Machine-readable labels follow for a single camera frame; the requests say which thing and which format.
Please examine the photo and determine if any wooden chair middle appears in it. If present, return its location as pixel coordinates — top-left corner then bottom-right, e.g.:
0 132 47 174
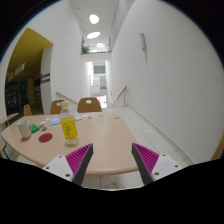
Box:
50 100 62 114

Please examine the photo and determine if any red round coaster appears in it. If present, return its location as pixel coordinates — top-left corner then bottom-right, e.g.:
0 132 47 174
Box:
39 133 53 143

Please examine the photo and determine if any green paper piece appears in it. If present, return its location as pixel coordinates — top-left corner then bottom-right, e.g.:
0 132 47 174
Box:
29 124 40 133

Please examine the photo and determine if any wooden stair handrail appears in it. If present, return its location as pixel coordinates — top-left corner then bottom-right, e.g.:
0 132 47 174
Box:
111 86 128 107
56 92 78 105

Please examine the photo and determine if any light blue paper sheet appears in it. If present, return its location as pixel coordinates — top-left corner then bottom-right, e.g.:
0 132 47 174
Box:
49 112 82 126

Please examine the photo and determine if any round wooden table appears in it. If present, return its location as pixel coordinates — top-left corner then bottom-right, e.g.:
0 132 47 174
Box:
1 112 137 175

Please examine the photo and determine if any balcony potted plant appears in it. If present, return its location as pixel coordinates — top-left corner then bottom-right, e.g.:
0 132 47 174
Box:
81 46 90 54

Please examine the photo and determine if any yellow drink plastic bottle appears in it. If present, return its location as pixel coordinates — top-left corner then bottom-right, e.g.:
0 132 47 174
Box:
59 101 79 145

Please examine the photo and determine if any wooden stair handrail left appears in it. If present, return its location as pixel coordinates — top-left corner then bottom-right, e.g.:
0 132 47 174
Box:
56 92 78 105

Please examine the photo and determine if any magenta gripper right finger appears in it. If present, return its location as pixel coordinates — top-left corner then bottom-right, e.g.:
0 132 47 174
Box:
131 143 182 185

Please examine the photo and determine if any wooden chair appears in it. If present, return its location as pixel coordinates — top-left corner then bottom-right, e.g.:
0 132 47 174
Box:
23 104 32 116
77 97 102 113
50 100 62 114

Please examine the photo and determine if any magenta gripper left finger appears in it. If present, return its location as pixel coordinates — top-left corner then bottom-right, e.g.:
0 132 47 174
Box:
43 144 93 185

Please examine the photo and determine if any side wooden table left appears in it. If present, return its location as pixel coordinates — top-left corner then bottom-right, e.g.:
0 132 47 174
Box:
0 113 19 124

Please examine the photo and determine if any wooden chair edge right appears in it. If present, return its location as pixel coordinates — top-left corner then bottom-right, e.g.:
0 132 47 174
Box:
211 131 224 160

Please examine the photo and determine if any white mug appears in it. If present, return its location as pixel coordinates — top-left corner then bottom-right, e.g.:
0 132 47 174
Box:
17 119 32 139

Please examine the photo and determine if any wooden chair far left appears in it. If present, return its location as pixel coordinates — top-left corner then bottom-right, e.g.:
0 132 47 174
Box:
23 104 32 116

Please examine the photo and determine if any wooden stair handrail right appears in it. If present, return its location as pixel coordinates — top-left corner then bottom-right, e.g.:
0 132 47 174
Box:
111 86 128 107

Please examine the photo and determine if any wooden chair right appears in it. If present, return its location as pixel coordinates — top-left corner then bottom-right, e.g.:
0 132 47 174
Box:
77 97 102 113

